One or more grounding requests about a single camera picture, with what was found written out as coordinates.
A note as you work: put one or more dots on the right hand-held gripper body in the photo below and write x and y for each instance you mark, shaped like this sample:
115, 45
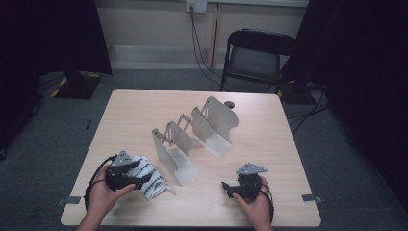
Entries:
250, 187

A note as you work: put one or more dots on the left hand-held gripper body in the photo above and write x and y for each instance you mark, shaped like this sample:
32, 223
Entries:
117, 178

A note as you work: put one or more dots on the black and white patterned cloth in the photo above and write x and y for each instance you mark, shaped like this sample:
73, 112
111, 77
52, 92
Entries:
154, 184

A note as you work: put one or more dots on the person's left hand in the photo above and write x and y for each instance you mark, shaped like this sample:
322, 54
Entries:
101, 195

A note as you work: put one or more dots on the person's right hand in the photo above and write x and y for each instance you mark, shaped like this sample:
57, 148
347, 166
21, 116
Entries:
258, 210

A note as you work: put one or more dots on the grey tape piece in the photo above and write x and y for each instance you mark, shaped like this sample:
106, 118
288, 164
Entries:
311, 198
72, 200

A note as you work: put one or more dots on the small black floor object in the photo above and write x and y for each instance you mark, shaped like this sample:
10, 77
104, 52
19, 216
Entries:
88, 124

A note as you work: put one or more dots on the black round table cap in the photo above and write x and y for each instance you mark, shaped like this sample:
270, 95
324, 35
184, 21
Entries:
231, 103

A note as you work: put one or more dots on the black stand base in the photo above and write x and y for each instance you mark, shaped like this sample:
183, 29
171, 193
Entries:
77, 86

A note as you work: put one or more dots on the black folding chair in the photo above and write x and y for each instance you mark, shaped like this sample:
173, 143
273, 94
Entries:
253, 62

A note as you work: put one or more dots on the dark curtain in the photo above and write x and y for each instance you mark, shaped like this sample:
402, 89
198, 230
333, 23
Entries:
48, 35
362, 64

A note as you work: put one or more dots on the beige wall conduit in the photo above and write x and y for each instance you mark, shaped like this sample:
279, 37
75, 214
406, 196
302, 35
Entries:
215, 35

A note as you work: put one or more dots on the white wall socket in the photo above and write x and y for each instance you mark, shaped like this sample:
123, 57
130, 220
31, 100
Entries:
196, 5

